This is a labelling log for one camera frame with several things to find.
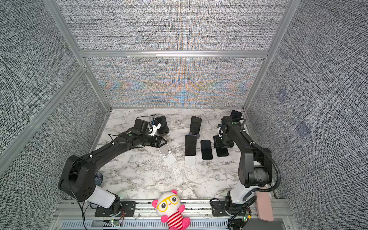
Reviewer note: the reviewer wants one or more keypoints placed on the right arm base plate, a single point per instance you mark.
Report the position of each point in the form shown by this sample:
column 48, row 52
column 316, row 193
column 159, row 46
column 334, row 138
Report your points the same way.
column 218, row 208

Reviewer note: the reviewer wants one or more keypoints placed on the dark round fan disc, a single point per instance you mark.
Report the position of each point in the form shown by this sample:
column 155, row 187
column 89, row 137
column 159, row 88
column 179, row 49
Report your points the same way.
column 98, row 178

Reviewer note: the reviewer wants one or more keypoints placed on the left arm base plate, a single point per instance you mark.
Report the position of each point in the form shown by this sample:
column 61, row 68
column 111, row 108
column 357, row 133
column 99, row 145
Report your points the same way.
column 127, row 209

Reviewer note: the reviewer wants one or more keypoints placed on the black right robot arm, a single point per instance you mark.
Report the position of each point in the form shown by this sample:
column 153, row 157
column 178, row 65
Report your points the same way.
column 254, row 170

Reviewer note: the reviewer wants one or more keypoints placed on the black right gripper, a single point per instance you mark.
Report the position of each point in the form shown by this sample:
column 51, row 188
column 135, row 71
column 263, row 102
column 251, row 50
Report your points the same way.
column 218, row 143

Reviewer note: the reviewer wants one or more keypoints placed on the black phone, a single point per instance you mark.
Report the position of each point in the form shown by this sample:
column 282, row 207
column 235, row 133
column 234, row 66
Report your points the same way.
column 206, row 150
column 190, row 145
column 222, row 152
column 195, row 124
column 236, row 115
column 164, row 129

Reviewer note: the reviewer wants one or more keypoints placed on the pink white plush toy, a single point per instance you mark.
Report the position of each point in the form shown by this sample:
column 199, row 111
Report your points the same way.
column 169, row 208

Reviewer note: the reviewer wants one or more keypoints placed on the pink phone on rail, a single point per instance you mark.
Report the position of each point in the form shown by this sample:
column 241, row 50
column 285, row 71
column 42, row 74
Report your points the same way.
column 264, row 207

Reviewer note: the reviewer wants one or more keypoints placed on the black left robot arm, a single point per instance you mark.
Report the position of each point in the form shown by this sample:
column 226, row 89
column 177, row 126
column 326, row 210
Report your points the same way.
column 78, row 176

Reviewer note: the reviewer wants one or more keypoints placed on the white folding stand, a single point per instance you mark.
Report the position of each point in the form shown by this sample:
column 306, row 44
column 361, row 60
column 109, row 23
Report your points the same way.
column 190, row 160
column 166, row 155

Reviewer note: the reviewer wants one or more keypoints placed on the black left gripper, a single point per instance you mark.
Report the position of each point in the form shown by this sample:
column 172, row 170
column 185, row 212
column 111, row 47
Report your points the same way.
column 157, row 141

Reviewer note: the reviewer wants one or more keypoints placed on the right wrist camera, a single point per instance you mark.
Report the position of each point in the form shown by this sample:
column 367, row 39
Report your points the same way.
column 221, row 130

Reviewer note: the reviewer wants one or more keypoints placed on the round dark stand centre-right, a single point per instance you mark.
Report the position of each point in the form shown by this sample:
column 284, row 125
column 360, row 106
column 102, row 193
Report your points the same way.
column 194, row 134

